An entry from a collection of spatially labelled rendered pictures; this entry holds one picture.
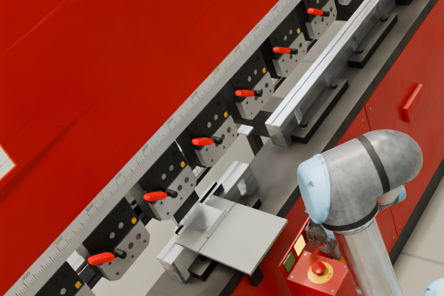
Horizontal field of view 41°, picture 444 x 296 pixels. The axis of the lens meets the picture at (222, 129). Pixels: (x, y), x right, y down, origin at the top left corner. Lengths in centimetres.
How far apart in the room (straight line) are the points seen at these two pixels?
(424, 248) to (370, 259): 151
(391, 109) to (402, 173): 120
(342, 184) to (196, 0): 67
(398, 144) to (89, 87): 66
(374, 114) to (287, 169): 45
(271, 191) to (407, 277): 96
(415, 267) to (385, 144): 159
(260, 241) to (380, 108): 85
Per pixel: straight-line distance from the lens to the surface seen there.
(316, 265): 172
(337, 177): 109
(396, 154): 111
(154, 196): 148
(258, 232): 159
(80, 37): 131
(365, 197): 112
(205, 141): 157
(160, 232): 320
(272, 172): 191
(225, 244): 160
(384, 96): 224
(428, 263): 267
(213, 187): 177
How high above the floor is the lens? 216
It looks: 37 degrees down
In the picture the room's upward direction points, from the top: 25 degrees counter-clockwise
